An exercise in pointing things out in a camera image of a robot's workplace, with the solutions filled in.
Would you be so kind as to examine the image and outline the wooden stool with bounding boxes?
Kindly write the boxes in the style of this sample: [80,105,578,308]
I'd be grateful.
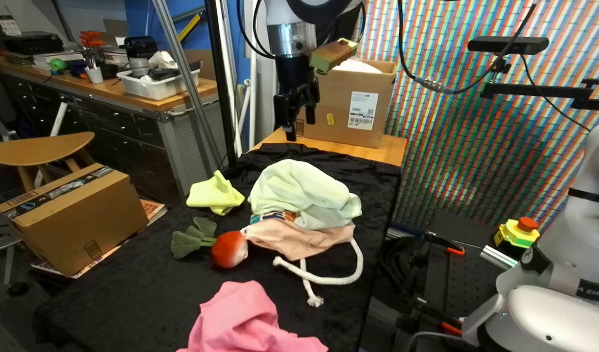
[0,130,94,191]

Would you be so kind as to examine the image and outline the cardboard box on table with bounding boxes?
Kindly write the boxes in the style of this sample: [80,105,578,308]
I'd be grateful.
[302,58,398,148]

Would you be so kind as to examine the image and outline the black table cloth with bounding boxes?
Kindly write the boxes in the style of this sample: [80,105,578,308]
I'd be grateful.
[33,144,401,352]

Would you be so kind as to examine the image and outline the yellow emergency stop button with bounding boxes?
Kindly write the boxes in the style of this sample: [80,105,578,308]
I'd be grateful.
[493,216,540,250]

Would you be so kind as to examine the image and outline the cardboard box on floor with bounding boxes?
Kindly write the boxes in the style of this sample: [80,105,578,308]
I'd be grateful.
[0,164,147,275]

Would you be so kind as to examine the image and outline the white plastic bin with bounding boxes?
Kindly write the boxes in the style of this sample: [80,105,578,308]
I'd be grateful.
[118,68,186,99]

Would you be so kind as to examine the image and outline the peach printed t-shirt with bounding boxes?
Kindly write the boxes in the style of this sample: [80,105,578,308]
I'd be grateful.
[241,218,355,261]

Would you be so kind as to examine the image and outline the large pale green towel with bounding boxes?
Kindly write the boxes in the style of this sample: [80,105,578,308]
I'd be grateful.
[249,158,362,228]

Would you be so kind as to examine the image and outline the white rope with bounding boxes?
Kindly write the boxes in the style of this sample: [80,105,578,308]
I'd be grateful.
[270,234,366,308]

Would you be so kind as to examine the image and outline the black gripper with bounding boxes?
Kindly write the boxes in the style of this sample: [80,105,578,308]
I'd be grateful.
[274,54,319,140]

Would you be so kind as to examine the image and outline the pink cloth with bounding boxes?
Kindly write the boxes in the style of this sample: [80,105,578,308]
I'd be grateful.
[176,281,329,352]

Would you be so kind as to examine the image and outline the small yellow-green cloth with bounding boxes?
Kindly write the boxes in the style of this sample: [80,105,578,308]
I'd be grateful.
[186,169,245,214]

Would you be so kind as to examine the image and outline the red radish plush toy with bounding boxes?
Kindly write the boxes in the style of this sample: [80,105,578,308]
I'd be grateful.
[171,216,249,269]

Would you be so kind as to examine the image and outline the wooden workbench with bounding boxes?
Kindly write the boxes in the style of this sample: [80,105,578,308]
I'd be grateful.
[0,58,227,201]

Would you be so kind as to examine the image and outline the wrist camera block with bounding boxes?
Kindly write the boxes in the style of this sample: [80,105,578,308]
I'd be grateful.
[309,36,358,74]

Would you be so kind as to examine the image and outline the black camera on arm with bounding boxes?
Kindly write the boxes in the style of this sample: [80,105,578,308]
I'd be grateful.
[468,34,599,109]

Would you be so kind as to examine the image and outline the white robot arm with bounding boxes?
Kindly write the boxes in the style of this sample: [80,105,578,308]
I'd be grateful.
[263,0,599,352]

